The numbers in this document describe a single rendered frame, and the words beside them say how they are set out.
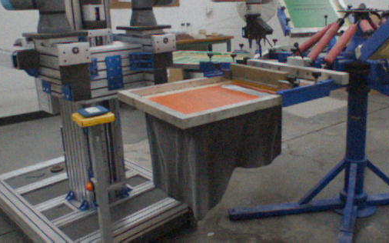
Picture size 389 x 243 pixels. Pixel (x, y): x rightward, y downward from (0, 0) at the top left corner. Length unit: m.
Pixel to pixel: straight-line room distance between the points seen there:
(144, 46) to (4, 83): 3.32
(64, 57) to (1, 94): 3.51
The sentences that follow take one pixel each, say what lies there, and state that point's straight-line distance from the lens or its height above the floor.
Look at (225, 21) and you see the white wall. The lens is 6.53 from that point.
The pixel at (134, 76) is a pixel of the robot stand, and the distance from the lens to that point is 2.20.
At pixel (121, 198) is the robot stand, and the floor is 0.23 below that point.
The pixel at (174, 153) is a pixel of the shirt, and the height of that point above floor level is 0.75.
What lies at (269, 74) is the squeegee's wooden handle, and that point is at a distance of 1.84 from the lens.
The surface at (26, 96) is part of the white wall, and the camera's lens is 5.40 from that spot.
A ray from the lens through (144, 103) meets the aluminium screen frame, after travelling 1.62.
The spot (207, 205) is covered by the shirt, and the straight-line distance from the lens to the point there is 1.67.
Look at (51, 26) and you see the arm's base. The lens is 2.00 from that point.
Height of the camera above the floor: 1.38
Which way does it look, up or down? 13 degrees down
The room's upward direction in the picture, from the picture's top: 1 degrees counter-clockwise
